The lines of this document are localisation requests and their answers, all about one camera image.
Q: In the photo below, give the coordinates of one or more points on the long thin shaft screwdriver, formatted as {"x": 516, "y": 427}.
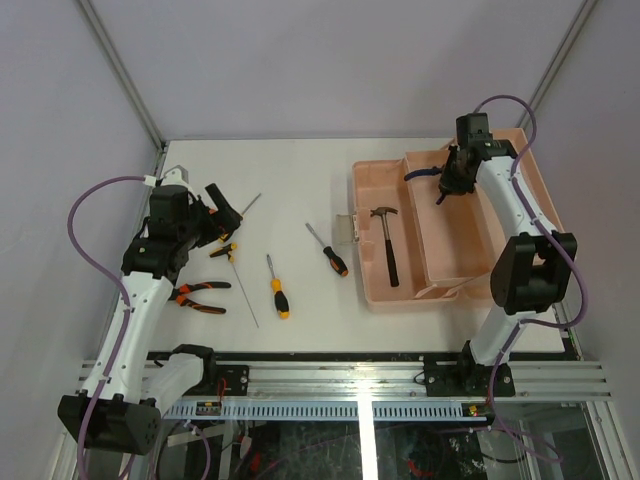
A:
{"x": 228, "y": 251}

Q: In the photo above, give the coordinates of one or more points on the right aluminium corner post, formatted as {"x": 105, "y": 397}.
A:
{"x": 562, "y": 52}

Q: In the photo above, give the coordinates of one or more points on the pink translucent plastic toolbox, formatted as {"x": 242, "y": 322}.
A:
{"x": 444, "y": 252}

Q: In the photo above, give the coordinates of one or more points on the left aluminium corner post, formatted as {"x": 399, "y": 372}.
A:
{"x": 114, "y": 61}

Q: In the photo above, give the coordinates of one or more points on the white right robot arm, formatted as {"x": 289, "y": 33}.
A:
{"x": 530, "y": 275}

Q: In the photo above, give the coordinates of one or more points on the aluminium corner post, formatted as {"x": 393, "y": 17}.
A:
{"x": 114, "y": 61}
{"x": 562, "y": 52}

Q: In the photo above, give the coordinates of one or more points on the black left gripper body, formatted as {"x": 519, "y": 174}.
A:
{"x": 203, "y": 225}

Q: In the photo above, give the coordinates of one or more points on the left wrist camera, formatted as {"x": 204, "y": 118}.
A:
{"x": 177, "y": 176}

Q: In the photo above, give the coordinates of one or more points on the claw hammer black handle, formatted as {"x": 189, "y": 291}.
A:
{"x": 382, "y": 212}

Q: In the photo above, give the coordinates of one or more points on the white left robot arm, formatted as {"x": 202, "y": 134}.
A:
{"x": 117, "y": 409}

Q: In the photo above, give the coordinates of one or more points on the blue handle cutting pliers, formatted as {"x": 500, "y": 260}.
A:
{"x": 424, "y": 172}

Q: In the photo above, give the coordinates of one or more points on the orange black handle pliers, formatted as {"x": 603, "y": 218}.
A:
{"x": 188, "y": 296}

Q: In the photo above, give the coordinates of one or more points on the aluminium front rail frame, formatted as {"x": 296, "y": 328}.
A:
{"x": 537, "y": 381}

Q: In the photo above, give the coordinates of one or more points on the slotted grey cable duct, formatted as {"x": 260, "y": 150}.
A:
{"x": 246, "y": 409}

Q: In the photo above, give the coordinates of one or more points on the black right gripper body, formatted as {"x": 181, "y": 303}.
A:
{"x": 453, "y": 179}

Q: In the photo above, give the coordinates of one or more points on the black orange tip screwdriver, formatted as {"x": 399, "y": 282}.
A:
{"x": 336, "y": 262}

